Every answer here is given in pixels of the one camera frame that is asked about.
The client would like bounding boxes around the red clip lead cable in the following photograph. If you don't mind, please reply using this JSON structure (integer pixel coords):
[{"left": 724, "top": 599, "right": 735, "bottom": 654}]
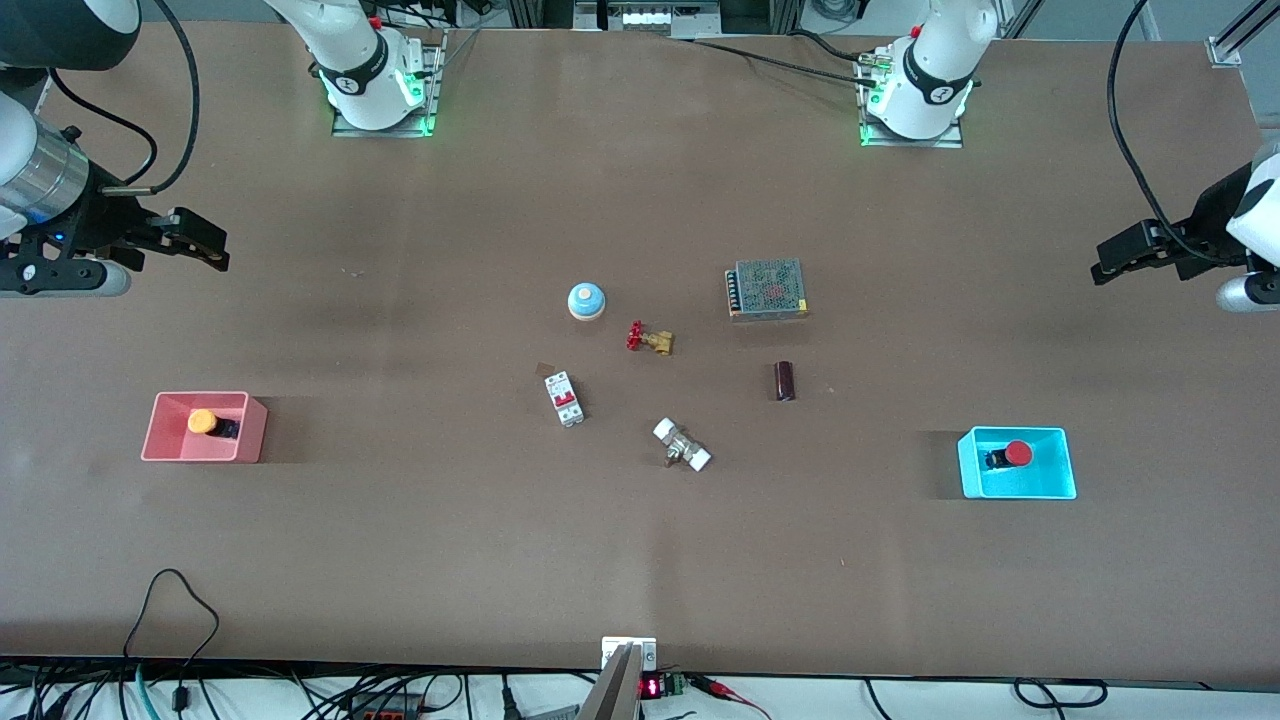
[{"left": 688, "top": 674, "right": 774, "bottom": 720}]

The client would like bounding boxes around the pink plastic bin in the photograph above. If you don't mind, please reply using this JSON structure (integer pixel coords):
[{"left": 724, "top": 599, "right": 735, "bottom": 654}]
[{"left": 141, "top": 391, "right": 269, "bottom": 464}]

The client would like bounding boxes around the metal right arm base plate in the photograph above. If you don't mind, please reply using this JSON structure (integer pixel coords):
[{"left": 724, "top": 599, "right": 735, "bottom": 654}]
[{"left": 331, "top": 28, "right": 447, "bottom": 139}]

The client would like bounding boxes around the metal mesh power supply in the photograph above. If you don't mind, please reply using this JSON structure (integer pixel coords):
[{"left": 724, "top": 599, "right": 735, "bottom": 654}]
[{"left": 725, "top": 259, "right": 809, "bottom": 321}]

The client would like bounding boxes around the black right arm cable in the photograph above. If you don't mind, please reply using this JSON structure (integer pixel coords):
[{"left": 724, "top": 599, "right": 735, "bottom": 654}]
[{"left": 45, "top": 0, "right": 201, "bottom": 196}]

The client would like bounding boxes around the thin black looped cable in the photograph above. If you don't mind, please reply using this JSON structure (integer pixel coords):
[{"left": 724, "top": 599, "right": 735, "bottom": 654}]
[{"left": 122, "top": 569, "right": 222, "bottom": 663}]

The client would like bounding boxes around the cyan plastic bin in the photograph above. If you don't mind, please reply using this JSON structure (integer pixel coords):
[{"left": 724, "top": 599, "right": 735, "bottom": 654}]
[{"left": 957, "top": 427, "right": 1078, "bottom": 500}]

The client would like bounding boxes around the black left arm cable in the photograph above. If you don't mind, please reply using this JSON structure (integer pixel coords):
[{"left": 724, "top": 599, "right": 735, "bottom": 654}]
[{"left": 1108, "top": 0, "right": 1251, "bottom": 266}]

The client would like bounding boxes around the grey metal bar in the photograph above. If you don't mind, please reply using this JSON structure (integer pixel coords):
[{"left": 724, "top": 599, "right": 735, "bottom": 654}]
[{"left": 577, "top": 643, "right": 642, "bottom": 720}]

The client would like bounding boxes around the aluminium frame profile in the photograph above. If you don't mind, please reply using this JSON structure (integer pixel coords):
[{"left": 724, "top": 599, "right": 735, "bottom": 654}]
[{"left": 1207, "top": 0, "right": 1280, "bottom": 68}]

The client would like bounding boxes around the black coiled cable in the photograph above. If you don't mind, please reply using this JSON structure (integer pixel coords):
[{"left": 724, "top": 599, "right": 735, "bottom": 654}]
[{"left": 1012, "top": 677, "right": 1110, "bottom": 710}]

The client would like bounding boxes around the metal valve with white ends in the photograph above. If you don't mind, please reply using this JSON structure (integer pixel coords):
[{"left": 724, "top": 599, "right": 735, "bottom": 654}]
[{"left": 652, "top": 418, "right": 713, "bottom": 473}]

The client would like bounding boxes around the white circuit breaker red switch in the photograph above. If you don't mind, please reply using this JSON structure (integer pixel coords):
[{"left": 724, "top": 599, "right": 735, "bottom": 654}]
[{"left": 544, "top": 371, "right": 587, "bottom": 428}]

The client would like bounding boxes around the white mounting bracket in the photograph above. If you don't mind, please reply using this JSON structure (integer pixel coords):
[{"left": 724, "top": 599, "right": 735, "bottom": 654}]
[{"left": 601, "top": 636, "right": 658, "bottom": 673}]

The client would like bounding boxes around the black cable to arm base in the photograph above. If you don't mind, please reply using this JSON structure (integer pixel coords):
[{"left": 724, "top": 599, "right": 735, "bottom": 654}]
[{"left": 688, "top": 28, "right": 883, "bottom": 79}]

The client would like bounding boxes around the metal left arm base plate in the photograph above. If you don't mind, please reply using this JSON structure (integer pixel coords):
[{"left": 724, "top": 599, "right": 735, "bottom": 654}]
[{"left": 857, "top": 48, "right": 964, "bottom": 150}]

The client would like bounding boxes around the white light box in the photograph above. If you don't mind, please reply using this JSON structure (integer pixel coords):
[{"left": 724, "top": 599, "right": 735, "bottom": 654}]
[{"left": 598, "top": 3, "right": 693, "bottom": 31}]

